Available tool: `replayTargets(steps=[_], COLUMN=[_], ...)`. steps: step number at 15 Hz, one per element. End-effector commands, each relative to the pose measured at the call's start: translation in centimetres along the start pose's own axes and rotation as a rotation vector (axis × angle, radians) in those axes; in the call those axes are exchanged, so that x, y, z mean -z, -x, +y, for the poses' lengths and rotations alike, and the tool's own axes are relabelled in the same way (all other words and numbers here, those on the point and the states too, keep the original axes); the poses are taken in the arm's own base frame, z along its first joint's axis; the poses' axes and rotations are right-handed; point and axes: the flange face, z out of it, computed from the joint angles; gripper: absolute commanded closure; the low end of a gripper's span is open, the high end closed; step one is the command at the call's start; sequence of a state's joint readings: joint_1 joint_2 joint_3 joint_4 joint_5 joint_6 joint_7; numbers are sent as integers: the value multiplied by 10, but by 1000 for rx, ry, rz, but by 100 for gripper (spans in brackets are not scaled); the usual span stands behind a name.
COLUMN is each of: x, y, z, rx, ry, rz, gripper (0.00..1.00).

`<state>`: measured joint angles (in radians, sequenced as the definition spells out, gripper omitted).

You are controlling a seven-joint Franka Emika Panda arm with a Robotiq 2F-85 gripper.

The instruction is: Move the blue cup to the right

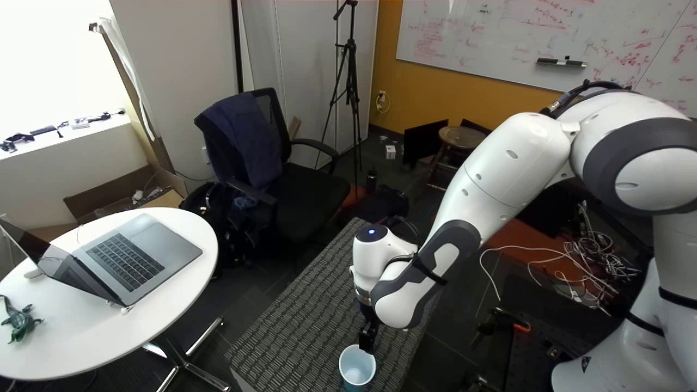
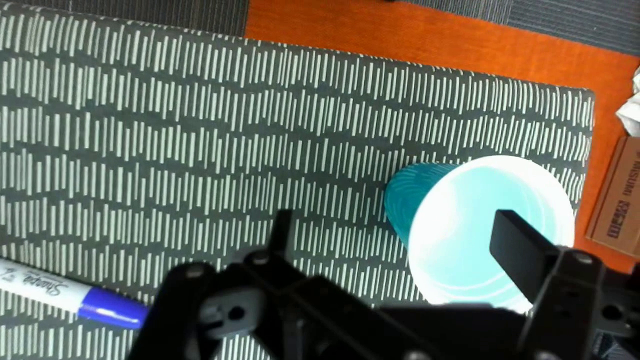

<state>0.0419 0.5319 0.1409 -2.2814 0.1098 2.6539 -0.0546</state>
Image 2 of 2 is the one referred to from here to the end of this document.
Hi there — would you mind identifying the crumpled white paper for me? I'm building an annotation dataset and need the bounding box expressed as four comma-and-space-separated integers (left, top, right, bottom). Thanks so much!
613, 67, 640, 141

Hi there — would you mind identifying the printed cardboard floor box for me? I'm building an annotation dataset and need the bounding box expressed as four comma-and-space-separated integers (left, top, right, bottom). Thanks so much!
584, 137, 640, 260

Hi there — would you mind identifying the blue capped white marker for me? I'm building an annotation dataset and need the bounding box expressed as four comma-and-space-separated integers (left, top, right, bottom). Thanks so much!
0, 256, 150, 333

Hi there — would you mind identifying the grey patterned cushion pad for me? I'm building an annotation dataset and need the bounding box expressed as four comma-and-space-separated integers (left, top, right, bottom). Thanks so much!
0, 2, 599, 360

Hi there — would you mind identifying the blue plastic cup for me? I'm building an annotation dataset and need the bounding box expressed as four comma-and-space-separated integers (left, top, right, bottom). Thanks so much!
383, 155, 579, 317

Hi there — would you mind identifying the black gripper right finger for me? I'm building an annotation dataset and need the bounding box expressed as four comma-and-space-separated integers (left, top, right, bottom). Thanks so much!
490, 209, 640, 360

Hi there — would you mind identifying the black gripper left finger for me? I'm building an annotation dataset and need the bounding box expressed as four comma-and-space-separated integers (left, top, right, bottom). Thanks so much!
128, 209, 428, 360

